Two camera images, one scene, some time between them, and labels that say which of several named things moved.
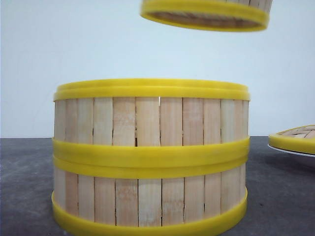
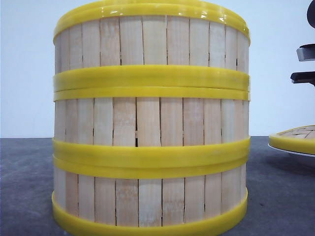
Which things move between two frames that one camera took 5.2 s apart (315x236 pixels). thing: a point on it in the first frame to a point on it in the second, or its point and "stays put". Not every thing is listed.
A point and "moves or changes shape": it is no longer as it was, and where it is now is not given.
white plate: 296,153 stays put
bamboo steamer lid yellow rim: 301,138 stays put
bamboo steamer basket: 222,15 moves or changes shape
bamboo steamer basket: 184,197 stays put
